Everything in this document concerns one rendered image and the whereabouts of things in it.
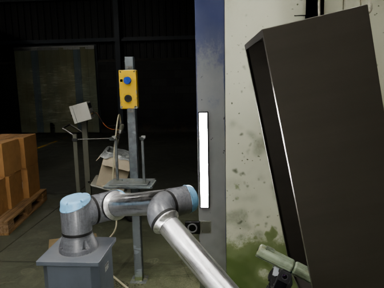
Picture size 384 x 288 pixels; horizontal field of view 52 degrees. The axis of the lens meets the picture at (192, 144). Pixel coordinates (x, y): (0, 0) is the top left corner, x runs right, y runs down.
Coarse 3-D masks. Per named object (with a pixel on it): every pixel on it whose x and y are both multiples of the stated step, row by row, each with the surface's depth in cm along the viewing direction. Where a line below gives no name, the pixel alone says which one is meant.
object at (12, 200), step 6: (12, 174) 429; (18, 174) 448; (6, 180) 419; (12, 180) 428; (18, 180) 447; (6, 186) 420; (12, 186) 428; (18, 186) 447; (6, 192) 421; (12, 192) 427; (18, 192) 446; (12, 198) 426; (18, 198) 445; (12, 204) 426
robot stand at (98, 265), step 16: (112, 240) 208; (48, 256) 191; (64, 256) 190; (80, 256) 190; (96, 256) 190; (48, 272) 187; (64, 272) 186; (80, 272) 186; (96, 272) 187; (112, 272) 209
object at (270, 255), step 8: (264, 248) 162; (272, 248) 160; (256, 256) 162; (264, 256) 160; (272, 256) 159; (280, 256) 160; (272, 264) 161; (280, 264) 159; (288, 264) 158; (296, 264) 159; (296, 272) 157; (304, 272) 156; (304, 280) 158
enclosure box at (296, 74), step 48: (288, 48) 131; (336, 48) 131; (288, 96) 134; (336, 96) 133; (288, 144) 137; (336, 144) 136; (288, 192) 201; (336, 192) 139; (288, 240) 205; (336, 240) 142
